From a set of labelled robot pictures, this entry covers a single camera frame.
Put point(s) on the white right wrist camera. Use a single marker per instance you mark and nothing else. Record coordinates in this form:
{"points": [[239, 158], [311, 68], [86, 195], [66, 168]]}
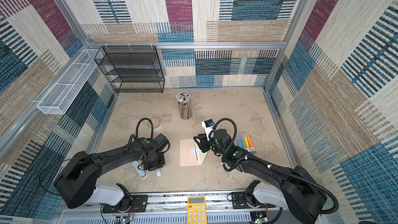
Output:
{"points": [[208, 126]]}

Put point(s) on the highlighter marker pack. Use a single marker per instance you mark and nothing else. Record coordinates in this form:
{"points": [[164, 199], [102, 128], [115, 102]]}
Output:
{"points": [[244, 141]]}

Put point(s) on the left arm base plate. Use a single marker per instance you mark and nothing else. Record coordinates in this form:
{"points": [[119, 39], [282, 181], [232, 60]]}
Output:
{"points": [[136, 204]]}

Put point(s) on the pencil holder cup with pencils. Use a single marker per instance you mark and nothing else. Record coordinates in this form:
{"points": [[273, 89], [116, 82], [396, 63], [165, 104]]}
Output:
{"points": [[184, 101]]}

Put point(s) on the white glue stick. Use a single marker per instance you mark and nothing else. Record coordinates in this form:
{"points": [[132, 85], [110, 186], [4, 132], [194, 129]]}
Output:
{"points": [[158, 172]]}

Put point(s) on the white wire mesh basket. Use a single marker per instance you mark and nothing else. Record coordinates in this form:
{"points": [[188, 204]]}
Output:
{"points": [[60, 97]]}

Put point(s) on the pink lined letter paper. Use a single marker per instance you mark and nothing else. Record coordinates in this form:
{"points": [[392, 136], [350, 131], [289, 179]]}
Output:
{"points": [[194, 153]]}

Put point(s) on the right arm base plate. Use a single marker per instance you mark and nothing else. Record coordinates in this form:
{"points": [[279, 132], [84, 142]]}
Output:
{"points": [[242, 200]]}

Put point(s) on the clear tape roll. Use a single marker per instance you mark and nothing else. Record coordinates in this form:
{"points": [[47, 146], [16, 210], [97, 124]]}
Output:
{"points": [[157, 123]]}

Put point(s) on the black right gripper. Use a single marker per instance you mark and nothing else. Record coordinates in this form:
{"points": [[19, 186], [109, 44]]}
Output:
{"points": [[203, 142]]}

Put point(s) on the black wire mesh shelf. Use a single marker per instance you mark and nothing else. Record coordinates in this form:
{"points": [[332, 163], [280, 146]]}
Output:
{"points": [[131, 69]]}

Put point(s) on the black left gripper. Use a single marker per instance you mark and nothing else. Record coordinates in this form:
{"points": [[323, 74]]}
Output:
{"points": [[150, 167]]}

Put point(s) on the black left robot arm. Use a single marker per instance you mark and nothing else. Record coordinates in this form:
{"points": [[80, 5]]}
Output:
{"points": [[77, 183]]}

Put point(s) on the pink paper envelope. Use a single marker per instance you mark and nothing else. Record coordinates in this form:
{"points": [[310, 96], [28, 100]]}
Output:
{"points": [[189, 154]]}

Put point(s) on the aluminium front rail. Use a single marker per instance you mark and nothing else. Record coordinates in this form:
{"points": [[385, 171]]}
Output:
{"points": [[171, 208]]}

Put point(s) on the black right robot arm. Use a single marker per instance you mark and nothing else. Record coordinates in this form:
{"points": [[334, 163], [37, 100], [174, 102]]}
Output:
{"points": [[304, 198]]}

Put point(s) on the yellow calculator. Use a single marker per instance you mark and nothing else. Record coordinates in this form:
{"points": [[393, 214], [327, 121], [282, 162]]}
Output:
{"points": [[196, 210]]}

